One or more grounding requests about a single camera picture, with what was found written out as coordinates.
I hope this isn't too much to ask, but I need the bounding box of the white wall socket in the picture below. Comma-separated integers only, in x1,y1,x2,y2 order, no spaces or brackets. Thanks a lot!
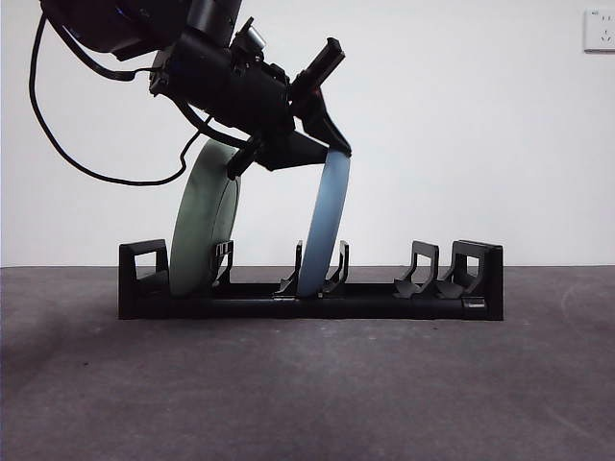
583,8,615,54

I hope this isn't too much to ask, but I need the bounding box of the pale green plate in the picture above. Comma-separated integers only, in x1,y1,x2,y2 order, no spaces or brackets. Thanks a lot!
168,141,240,297

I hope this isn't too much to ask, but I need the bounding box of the light blue plate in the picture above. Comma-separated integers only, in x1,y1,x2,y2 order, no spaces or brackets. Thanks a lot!
296,149,352,299

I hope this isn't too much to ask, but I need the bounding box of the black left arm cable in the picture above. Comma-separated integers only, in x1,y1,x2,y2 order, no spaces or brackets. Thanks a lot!
29,9,251,187

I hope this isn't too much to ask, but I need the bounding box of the black plastic plate rack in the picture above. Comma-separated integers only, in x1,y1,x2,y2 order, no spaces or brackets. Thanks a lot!
118,238,504,321

